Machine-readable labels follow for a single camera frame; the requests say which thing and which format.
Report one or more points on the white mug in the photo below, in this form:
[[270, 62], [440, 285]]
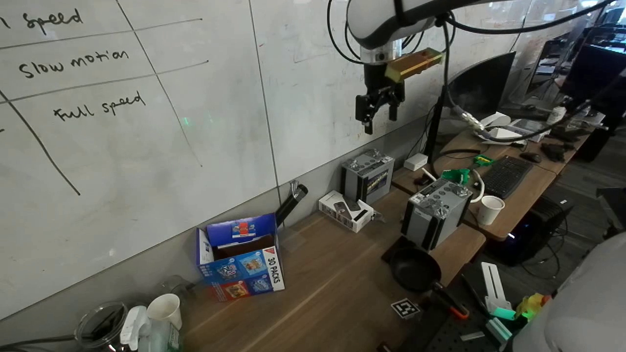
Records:
[[166, 309]]

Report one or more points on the black white fiducial marker tag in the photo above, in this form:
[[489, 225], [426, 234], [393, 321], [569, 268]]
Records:
[[405, 307]]

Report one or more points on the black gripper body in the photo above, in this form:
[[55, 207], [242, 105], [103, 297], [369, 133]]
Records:
[[379, 84]]

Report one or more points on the green crocodile toy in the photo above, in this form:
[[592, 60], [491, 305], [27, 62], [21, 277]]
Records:
[[456, 176]]

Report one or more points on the silver electronic control box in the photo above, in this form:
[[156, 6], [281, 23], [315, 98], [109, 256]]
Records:
[[432, 211]]

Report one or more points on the white crumpled cloth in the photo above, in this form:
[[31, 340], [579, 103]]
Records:
[[139, 328]]

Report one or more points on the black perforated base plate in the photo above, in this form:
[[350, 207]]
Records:
[[456, 332]]

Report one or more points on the small white product box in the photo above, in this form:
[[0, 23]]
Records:
[[344, 211]]

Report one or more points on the grey toaster with label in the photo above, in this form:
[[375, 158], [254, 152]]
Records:
[[368, 176]]

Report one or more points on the small green clip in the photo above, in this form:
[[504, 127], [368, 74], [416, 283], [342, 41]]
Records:
[[481, 160]]

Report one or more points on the whiteboard with handwriting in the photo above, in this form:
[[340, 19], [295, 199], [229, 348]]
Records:
[[129, 195]]

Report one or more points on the blue cardboard box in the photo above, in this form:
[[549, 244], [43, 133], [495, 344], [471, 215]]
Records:
[[240, 264]]

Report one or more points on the black keyboard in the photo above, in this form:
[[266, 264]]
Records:
[[508, 176]]

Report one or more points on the white paper cup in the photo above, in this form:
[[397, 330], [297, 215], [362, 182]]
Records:
[[489, 209]]

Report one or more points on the black frying pan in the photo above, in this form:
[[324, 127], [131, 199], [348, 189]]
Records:
[[416, 270]]

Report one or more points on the yellowish wrist camera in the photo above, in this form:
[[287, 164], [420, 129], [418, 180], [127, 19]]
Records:
[[413, 62]]

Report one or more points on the yellow green toy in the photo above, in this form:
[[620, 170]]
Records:
[[530, 305]]

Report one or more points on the clear glass jar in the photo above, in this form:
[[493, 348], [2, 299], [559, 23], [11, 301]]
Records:
[[100, 322]]

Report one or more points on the black box under desk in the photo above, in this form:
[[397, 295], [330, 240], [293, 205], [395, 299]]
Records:
[[530, 231]]

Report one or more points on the white power adapter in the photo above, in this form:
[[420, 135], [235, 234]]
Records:
[[414, 160]]

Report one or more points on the teal green plastic block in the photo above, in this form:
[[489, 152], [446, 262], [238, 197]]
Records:
[[501, 324]]

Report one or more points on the black computer monitor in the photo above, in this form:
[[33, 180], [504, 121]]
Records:
[[481, 84]]

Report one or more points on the black computer mouse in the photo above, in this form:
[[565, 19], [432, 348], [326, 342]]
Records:
[[551, 150]]

